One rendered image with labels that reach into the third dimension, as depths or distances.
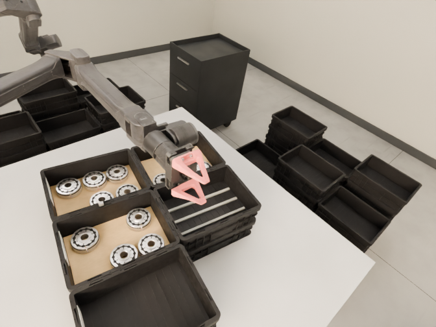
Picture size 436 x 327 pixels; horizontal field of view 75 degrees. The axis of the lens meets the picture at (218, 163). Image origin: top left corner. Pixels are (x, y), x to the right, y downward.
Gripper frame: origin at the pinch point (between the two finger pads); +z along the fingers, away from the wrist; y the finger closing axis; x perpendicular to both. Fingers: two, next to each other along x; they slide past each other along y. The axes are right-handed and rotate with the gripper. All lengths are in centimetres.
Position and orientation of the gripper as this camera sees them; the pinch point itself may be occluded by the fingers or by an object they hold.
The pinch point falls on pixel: (203, 191)
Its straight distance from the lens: 58.9
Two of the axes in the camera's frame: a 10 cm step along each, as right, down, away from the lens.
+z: 6.4, 5.7, -5.1
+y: -1.3, 7.4, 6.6
